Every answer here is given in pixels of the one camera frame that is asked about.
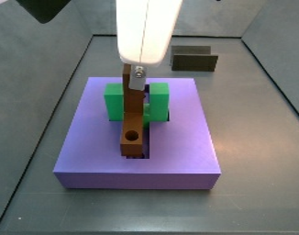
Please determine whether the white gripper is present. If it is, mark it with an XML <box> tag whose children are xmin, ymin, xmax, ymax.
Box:
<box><xmin>114</xmin><ymin>0</ymin><xmax>182</xmax><ymax>91</ymax></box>

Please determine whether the brown T-shaped block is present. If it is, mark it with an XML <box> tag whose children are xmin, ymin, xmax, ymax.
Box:
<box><xmin>120</xmin><ymin>64</ymin><xmax>144</xmax><ymax>158</ymax></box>

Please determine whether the black angle fixture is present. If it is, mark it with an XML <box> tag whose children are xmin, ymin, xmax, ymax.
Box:
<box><xmin>170</xmin><ymin>46</ymin><xmax>217</xmax><ymax>72</ymax></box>

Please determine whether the green U-shaped block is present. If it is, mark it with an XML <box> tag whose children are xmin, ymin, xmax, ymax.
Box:
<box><xmin>104</xmin><ymin>83</ymin><xmax>169</xmax><ymax>129</ymax></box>

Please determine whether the purple base block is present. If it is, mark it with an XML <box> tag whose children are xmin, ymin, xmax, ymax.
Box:
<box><xmin>53</xmin><ymin>77</ymin><xmax>220</xmax><ymax>189</ymax></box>

